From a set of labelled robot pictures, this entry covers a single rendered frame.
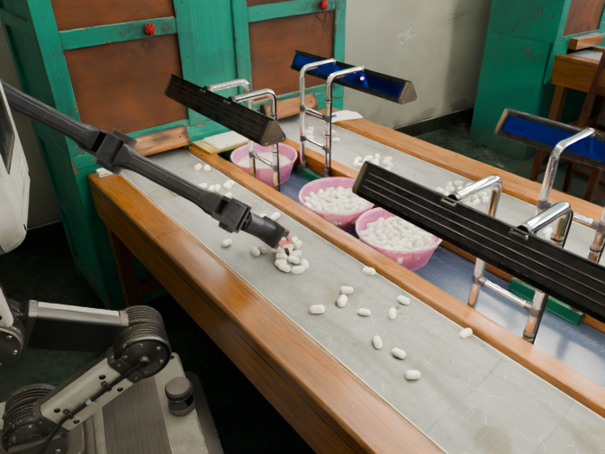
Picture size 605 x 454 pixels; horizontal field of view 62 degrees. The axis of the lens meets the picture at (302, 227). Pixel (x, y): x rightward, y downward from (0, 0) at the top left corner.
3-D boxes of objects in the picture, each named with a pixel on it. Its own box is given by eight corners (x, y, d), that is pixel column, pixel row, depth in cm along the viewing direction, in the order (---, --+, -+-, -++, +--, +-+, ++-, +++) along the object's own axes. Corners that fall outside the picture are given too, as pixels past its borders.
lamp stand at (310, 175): (329, 192, 196) (330, 75, 172) (296, 175, 209) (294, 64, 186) (364, 177, 206) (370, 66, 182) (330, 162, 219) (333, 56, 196)
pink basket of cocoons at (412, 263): (400, 290, 144) (402, 263, 139) (337, 249, 162) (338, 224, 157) (457, 256, 159) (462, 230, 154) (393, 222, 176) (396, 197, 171)
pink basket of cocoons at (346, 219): (355, 247, 164) (356, 221, 159) (284, 225, 175) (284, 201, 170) (386, 210, 183) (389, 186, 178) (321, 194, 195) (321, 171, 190)
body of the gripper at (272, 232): (268, 216, 150) (251, 208, 144) (289, 231, 143) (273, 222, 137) (257, 235, 150) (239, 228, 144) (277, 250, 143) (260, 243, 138)
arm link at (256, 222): (243, 231, 135) (252, 213, 135) (228, 223, 139) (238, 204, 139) (260, 239, 140) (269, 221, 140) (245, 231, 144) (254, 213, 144)
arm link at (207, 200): (90, 161, 136) (109, 125, 136) (101, 166, 142) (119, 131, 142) (229, 235, 130) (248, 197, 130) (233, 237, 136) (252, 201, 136)
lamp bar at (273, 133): (264, 148, 140) (262, 122, 136) (164, 95, 182) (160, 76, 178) (286, 140, 145) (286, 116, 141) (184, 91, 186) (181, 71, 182)
